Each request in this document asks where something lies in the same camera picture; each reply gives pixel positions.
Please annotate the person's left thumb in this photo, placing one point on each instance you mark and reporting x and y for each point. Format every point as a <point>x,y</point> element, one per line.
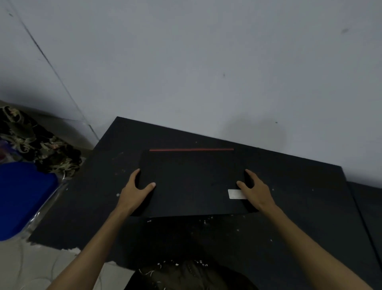
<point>145,188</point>

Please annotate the clear plastic sheet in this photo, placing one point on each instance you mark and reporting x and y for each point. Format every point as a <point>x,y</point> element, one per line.
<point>44,209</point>

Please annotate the person's right thumb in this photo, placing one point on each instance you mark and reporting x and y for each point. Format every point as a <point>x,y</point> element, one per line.
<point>244,187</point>

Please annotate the black laptop with red strip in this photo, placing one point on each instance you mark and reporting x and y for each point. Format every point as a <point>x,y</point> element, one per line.
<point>191,182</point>

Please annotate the dark floral patterned cloth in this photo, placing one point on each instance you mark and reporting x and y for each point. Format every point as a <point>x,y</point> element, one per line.
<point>38,143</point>

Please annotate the person's right forearm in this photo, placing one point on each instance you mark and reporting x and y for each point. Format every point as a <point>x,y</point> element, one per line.
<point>310,251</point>

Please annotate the person's dark patterned garment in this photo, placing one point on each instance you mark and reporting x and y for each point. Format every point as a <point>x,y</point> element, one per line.
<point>191,276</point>

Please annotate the person's left forearm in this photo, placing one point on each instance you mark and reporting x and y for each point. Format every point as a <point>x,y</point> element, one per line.
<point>92,254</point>

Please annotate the person's left hand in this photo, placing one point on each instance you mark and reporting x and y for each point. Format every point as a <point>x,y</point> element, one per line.
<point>129,195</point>

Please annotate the person's right hand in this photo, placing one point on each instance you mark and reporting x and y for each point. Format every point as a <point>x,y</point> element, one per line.
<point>261,195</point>

